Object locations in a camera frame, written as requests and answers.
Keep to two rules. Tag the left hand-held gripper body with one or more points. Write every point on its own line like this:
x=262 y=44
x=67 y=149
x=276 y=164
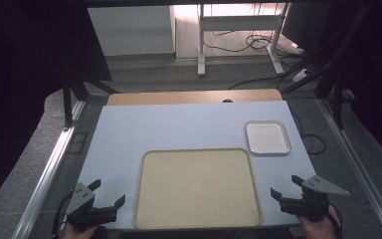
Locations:
x=88 y=212

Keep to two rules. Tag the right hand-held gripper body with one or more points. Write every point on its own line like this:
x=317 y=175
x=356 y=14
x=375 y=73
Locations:
x=306 y=202

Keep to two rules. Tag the person's left hand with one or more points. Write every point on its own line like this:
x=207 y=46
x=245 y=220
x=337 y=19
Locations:
x=76 y=232

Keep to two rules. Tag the person's right hand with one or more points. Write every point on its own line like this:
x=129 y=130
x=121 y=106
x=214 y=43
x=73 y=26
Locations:
x=318 y=229

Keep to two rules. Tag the small white square dish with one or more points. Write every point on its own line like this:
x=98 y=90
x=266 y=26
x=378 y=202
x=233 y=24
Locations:
x=267 y=137

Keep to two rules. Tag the large beige plastic tray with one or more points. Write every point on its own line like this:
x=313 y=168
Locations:
x=197 y=189

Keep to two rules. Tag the black metal stand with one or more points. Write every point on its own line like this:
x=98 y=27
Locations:
x=68 y=103
x=337 y=99

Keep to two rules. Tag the white power strip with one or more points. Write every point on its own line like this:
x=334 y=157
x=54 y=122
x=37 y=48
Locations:
x=301 y=75

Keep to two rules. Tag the small black knob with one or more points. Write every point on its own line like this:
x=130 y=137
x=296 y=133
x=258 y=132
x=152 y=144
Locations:
x=227 y=100

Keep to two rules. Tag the dark curtain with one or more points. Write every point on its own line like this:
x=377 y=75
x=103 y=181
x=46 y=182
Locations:
x=20 y=83
x=381 y=83

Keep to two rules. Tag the wooden table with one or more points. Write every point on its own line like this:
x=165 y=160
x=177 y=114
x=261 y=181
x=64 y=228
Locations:
x=192 y=97

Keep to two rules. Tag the white cabinet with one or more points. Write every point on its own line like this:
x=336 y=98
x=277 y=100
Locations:
x=132 y=31

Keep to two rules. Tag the aluminium rail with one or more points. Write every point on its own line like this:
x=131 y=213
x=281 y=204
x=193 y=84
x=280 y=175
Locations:
x=46 y=176
x=358 y=166

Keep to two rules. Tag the white desk frame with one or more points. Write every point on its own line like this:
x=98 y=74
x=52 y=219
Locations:
x=201 y=40

